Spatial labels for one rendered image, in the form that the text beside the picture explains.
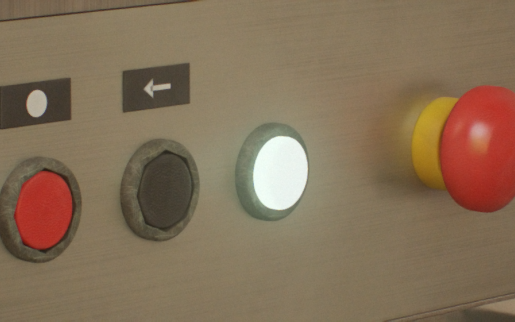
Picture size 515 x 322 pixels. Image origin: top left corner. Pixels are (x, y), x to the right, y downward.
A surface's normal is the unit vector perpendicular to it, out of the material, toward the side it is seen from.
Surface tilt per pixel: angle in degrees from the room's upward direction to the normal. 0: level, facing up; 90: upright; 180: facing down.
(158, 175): 90
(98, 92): 90
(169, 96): 90
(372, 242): 90
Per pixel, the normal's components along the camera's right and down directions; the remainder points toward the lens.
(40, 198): 0.73, 0.10
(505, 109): 0.61, -0.41
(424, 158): -0.67, 0.30
